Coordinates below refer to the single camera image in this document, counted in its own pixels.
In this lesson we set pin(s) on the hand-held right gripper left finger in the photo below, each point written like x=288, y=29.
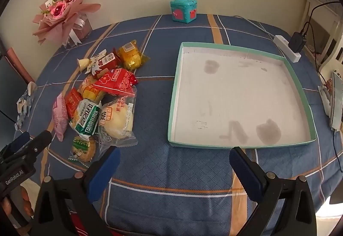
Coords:
x=104, y=171

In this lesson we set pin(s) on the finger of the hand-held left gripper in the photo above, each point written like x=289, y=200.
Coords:
x=40, y=142
x=17, y=141

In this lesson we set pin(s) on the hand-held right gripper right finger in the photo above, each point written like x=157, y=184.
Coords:
x=246, y=171

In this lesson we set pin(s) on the round cake packet green print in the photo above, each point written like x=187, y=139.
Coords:
x=83, y=149

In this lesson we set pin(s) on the pink snack packet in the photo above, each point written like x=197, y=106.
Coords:
x=60, y=118

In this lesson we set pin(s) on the green snack packet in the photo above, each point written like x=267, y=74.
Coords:
x=87, y=120

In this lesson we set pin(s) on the red gold-patterned packet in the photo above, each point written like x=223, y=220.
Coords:
x=72, y=102

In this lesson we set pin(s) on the clear bun packet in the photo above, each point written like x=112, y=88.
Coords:
x=118, y=120

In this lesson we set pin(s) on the orange snack packet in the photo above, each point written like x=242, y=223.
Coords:
x=89, y=91

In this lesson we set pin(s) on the green-edged cardboard tray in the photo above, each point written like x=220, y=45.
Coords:
x=235, y=96

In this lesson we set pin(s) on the red flower-print snack packet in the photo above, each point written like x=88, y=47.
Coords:
x=115, y=82

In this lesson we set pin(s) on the red and cream snack packet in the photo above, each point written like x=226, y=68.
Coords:
x=103, y=60

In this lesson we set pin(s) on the person's left hand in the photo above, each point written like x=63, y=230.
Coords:
x=26, y=199

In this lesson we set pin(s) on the blue white crumpled wrapper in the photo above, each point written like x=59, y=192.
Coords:
x=25, y=102

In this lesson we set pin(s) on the blue plaid tablecloth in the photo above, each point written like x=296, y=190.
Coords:
x=160, y=166

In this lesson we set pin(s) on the dark brown-framed panel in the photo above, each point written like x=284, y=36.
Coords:
x=10, y=78

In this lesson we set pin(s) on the small white cone jelly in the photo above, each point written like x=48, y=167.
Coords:
x=83, y=64

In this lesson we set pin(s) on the tablet on white stand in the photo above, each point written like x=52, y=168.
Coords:
x=336, y=102

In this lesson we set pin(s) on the yellow cake packet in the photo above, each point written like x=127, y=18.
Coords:
x=130, y=57

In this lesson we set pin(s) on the pink translucent box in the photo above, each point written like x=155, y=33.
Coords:
x=84, y=29

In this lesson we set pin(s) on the white power strip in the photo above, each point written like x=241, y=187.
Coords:
x=281, y=41

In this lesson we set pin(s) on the pink flower bouquet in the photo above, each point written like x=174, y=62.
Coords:
x=60, y=8

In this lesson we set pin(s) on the black charger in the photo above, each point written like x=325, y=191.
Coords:
x=297, y=41

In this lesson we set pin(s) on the white wooden furniture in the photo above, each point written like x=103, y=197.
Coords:
x=325, y=19

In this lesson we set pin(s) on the teal toy box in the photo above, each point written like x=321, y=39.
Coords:
x=183, y=11

